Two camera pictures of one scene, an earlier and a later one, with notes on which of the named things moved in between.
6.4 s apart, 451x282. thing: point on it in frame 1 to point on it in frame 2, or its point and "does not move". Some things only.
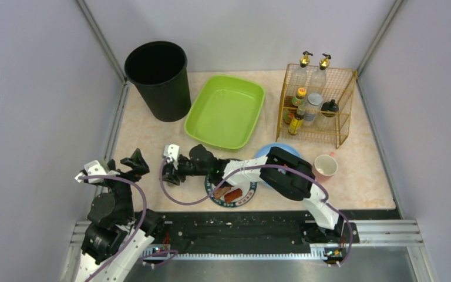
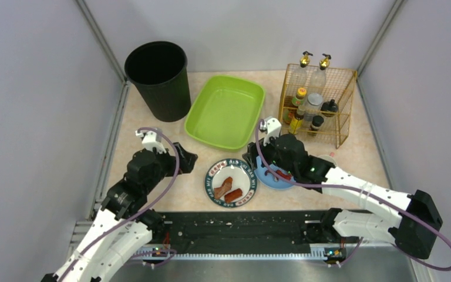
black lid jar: [329, 108] does not move
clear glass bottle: [318, 77] does not move
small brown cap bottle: [296, 124] does not move
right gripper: [177, 169] to [253, 160]
